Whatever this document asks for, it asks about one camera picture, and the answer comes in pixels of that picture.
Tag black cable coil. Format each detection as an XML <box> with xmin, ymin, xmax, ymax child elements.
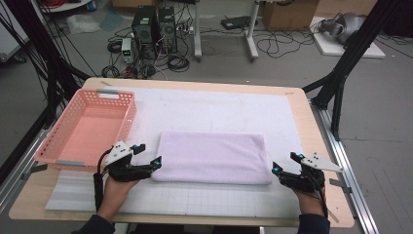
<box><xmin>100</xmin><ymin>64</ymin><xmax>122</xmax><ymax>79</ymax></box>
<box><xmin>167</xmin><ymin>54</ymin><xmax>191</xmax><ymax>73</ymax></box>

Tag pink plastic basket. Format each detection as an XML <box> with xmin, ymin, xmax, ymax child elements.
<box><xmin>33</xmin><ymin>88</ymin><xmax>137</xmax><ymax>174</ymax></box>

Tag metal bracket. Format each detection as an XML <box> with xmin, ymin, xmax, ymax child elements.
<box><xmin>20</xmin><ymin>163</ymin><xmax>49</xmax><ymax>181</ymax></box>
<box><xmin>328</xmin><ymin>177</ymin><xmax>353</xmax><ymax>195</ymax></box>

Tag white printed blanket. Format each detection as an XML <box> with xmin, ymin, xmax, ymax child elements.
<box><xmin>150</xmin><ymin>130</ymin><xmax>274</xmax><ymax>186</ymax></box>

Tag black metal frame post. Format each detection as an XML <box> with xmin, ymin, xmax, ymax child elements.
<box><xmin>301</xmin><ymin>0</ymin><xmax>402</xmax><ymax>141</ymax></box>
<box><xmin>0</xmin><ymin>0</ymin><xmax>93</xmax><ymax>184</ymax></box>

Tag grey helmet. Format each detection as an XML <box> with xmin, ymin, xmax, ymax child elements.
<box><xmin>318</xmin><ymin>12</ymin><xmax>366</xmax><ymax>45</ymax></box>

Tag white power supply unit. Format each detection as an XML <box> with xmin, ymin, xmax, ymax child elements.
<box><xmin>120</xmin><ymin>37</ymin><xmax>134</xmax><ymax>64</ymax></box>

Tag white grid mat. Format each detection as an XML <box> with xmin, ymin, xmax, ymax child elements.
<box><xmin>45</xmin><ymin>86</ymin><xmax>323</xmax><ymax>220</ymax></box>

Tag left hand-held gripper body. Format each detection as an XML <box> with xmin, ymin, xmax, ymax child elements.
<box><xmin>103</xmin><ymin>139</ymin><xmax>154</xmax><ymax>183</ymax></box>

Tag white foam board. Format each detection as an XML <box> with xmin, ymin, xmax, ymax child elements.
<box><xmin>309</xmin><ymin>16</ymin><xmax>387</xmax><ymax>59</ymax></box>

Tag white round table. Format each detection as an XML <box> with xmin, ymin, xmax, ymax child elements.
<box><xmin>38</xmin><ymin>0</ymin><xmax>94</xmax><ymax>15</ymax></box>

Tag black computer tower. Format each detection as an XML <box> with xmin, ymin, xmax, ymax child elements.
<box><xmin>157</xmin><ymin>6</ymin><xmax>178</xmax><ymax>55</ymax></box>
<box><xmin>131</xmin><ymin>5</ymin><xmax>159</xmax><ymax>60</ymax></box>

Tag right hand-held gripper cable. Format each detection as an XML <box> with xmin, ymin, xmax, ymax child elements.
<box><xmin>307</xmin><ymin>175</ymin><xmax>329</xmax><ymax>219</ymax></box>

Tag black flat device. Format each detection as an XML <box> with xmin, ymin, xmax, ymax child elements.
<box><xmin>220</xmin><ymin>15</ymin><xmax>258</xmax><ymax>30</ymax></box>

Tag clear plastic bag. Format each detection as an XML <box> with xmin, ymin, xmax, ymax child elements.
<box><xmin>65</xmin><ymin>14</ymin><xmax>100</xmax><ymax>35</ymax></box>

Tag person's right hand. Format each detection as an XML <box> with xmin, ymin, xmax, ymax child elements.
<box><xmin>291</xmin><ymin>186</ymin><xmax>327</xmax><ymax>217</ymax></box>

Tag white desk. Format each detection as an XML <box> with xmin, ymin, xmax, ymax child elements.
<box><xmin>193</xmin><ymin>0</ymin><xmax>260</xmax><ymax>63</ymax></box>

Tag hand-held gripper cable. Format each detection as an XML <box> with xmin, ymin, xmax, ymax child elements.
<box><xmin>307</xmin><ymin>175</ymin><xmax>329</xmax><ymax>219</ymax></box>
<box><xmin>93</xmin><ymin>146</ymin><xmax>114</xmax><ymax>213</ymax></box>

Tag open cardboard box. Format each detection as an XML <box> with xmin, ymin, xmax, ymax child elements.
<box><xmin>261</xmin><ymin>0</ymin><xmax>321</xmax><ymax>32</ymax></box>

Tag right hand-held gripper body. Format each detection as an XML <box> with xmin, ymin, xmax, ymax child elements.
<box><xmin>278</xmin><ymin>152</ymin><xmax>345</xmax><ymax>193</ymax></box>

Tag loose black floor cables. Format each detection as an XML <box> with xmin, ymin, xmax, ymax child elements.
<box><xmin>255</xmin><ymin>28</ymin><xmax>317</xmax><ymax>59</ymax></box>

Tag aluminium rail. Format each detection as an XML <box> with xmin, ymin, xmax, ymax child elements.
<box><xmin>310</xmin><ymin>99</ymin><xmax>380</xmax><ymax>234</ymax></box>
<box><xmin>0</xmin><ymin>106</ymin><xmax>65</xmax><ymax>214</ymax></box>

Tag left hand-held gripper cable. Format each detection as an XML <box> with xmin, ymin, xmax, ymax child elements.
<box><xmin>93</xmin><ymin>146</ymin><xmax>114</xmax><ymax>213</ymax></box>

